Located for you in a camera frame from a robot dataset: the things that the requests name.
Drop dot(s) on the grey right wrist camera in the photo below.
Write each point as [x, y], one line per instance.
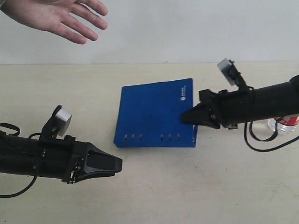
[232, 75]

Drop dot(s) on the clear plastic water bottle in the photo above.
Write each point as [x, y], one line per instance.
[287, 125]

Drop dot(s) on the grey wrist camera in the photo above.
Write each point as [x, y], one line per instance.
[232, 75]
[57, 124]

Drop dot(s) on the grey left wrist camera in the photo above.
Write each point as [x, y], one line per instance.
[57, 124]

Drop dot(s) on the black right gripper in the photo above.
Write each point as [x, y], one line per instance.
[221, 109]

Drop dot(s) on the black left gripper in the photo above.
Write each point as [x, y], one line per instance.
[74, 161]

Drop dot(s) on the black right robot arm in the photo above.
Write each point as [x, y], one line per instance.
[278, 100]

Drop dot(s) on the blue notebook binder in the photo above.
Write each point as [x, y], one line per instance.
[150, 115]

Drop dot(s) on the person's open hand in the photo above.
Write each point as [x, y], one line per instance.
[57, 17]

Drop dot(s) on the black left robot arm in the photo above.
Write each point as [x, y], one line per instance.
[19, 155]

